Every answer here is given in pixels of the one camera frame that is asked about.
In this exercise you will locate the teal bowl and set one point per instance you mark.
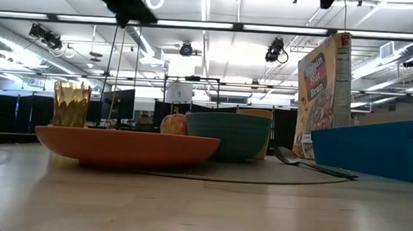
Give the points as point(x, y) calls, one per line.
point(234, 134)

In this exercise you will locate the black metal rack frame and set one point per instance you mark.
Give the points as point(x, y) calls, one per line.
point(192, 78)

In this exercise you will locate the black round ceiling camera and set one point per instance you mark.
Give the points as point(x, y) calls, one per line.
point(186, 49)

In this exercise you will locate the yellow plastic cup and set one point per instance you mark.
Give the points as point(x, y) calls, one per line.
point(254, 111)

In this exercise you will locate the amber faceted drinking glass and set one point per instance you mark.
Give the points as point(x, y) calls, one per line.
point(71, 105)

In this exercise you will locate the grey metal spoon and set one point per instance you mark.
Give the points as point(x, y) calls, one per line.
point(286, 155)

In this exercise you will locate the black monitor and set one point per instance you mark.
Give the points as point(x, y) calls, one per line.
point(120, 105)

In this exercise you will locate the white cylindrical tank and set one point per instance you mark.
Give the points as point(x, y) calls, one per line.
point(179, 93)

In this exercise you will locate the blue plastic bin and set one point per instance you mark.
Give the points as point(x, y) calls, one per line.
point(374, 149)

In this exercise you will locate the black aluminium table frame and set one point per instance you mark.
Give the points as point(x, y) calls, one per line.
point(197, 24)

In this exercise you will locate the orange plate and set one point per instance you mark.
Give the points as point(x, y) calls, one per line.
point(127, 146)

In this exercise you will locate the yellow raisin bran cereal box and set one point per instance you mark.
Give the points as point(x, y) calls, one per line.
point(318, 86)

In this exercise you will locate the black ceiling speaker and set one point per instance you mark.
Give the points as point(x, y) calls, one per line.
point(411, 62)

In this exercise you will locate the red yellow apple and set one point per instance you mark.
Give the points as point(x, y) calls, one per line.
point(173, 124)

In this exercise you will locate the white ceiling air vent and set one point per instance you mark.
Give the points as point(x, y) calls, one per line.
point(387, 50)

